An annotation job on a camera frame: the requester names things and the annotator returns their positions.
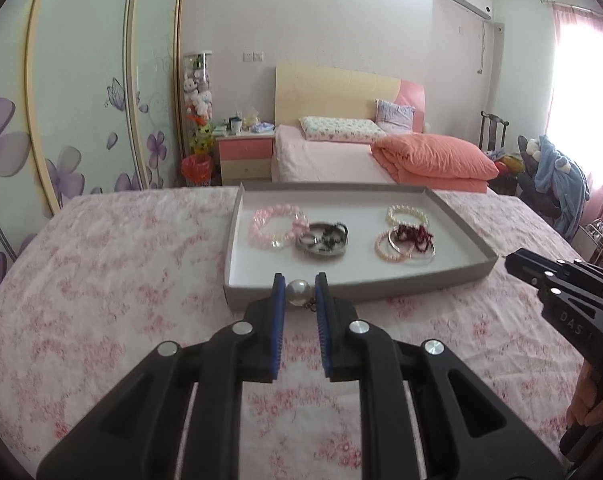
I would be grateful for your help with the colourful toys on chair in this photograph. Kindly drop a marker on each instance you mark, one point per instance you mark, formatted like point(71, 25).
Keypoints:
point(506, 165)

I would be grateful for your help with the grey office chair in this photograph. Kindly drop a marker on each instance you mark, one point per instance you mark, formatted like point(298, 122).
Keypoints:
point(529, 185)

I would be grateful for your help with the blue cloth bundle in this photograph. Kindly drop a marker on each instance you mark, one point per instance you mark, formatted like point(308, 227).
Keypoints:
point(264, 127)

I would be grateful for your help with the person's right hand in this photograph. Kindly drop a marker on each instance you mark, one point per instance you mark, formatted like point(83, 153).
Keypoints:
point(589, 400)

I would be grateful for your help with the hanging plush toy rack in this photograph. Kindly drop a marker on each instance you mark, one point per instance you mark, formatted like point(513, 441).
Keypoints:
point(199, 95)

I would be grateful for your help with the sliding-door wardrobe with purple flowers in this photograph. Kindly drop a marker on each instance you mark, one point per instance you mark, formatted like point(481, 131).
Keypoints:
point(81, 85)

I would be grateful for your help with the bed with pink sheet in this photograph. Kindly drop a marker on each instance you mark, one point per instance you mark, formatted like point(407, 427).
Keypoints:
point(321, 160)

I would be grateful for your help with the pink curtain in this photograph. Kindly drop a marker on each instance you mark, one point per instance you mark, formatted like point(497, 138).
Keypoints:
point(601, 110)

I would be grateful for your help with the floral pillow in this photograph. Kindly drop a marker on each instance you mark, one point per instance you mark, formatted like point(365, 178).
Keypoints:
point(341, 129)

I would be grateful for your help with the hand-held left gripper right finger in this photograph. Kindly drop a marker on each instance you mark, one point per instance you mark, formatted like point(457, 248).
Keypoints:
point(323, 325)

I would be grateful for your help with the folded coral quilt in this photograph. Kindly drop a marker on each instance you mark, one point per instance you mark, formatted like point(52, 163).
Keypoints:
point(431, 160)

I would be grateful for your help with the white cup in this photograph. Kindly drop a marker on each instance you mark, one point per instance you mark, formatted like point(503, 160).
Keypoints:
point(235, 126)

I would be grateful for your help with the large pearl earring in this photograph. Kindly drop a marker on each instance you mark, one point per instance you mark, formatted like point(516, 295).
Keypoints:
point(299, 292)

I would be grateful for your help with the red waste basket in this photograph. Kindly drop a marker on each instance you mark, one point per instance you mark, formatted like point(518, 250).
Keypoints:
point(197, 170)

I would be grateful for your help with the cream and pink headboard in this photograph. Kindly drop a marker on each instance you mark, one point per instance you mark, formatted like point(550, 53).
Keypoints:
point(331, 90)

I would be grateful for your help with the purple pillow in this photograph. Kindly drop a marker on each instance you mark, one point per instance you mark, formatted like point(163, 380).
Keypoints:
point(394, 114)

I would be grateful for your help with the pink floral bedspread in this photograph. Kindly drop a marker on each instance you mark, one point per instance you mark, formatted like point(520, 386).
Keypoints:
point(106, 285)

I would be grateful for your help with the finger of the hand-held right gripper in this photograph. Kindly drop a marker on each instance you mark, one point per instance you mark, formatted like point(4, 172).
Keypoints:
point(536, 260)
point(541, 280)

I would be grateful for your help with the blue plush garment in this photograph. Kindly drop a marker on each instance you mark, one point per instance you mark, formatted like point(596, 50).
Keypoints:
point(561, 180)

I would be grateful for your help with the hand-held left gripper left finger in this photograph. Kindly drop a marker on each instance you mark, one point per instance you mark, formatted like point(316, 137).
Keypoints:
point(278, 320)

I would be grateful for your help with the silver bangle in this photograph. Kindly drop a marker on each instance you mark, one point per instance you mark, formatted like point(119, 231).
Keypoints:
point(428, 255)

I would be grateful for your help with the grey cardboard tray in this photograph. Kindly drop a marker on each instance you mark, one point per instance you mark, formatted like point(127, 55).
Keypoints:
point(361, 270)

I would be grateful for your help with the white wall outlet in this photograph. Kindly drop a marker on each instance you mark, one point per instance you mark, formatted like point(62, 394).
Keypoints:
point(254, 55)

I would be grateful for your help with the dark wooden chair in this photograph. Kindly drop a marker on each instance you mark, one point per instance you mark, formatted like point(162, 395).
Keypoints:
point(494, 127)

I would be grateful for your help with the pink and cream nightstand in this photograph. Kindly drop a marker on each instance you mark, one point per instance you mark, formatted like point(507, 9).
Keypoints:
point(244, 157)

